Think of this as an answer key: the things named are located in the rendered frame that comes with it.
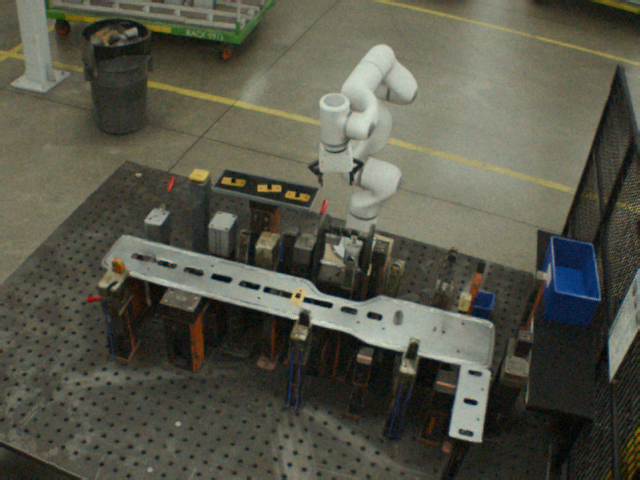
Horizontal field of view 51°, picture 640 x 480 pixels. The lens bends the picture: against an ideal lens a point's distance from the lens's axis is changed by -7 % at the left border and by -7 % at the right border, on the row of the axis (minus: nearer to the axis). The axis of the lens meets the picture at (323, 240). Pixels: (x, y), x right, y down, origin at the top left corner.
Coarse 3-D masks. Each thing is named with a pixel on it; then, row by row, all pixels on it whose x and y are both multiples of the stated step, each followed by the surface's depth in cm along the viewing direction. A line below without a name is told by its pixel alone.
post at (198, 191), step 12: (192, 180) 262; (192, 192) 264; (204, 192) 263; (192, 204) 267; (204, 204) 266; (192, 216) 272; (204, 216) 270; (192, 228) 276; (204, 228) 274; (192, 240) 280; (204, 240) 278; (204, 252) 282
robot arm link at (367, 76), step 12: (360, 72) 214; (372, 72) 215; (348, 84) 212; (360, 84) 210; (372, 84) 214; (348, 96) 212; (360, 96) 209; (372, 96) 206; (360, 108) 212; (372, 108) 203; (348, 120) 200; (360, 120) 199; (372, 120) 201; (348, 132) 201; (360, 132) 199; (372, 132) 203
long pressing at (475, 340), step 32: (128, 256) 248; (160, 256) 249; (192, 256) 251; (192, 288) 239; (224, 288) 240; (288, 288) 243; (320, 320) 232; (352, 320) 233; (384, 320) 234; (416, 320) 236; (448, 320) 237; (480, 320) 237; (448, 352) 225; (480, 352) 226
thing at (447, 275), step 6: (450, 252) 232; (456, 252) 231; (450, 258) 229; (456, 258) 231; (450, 264) 234; (444, 270) 235; (450, 270) 235; (444, 276) 237; (450, 276) 235; (444, 282) 238; (450, 282) 236
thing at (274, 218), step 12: (252, 204) 259; (264, 204) 258; (252, 216) 263; (264, 216) 262; (276, 216) 265; (252, 228) 267; (264, 228) 265; (276, 228) 269; (252, 240) 270; (252, 252) 274; (252, 264) 278
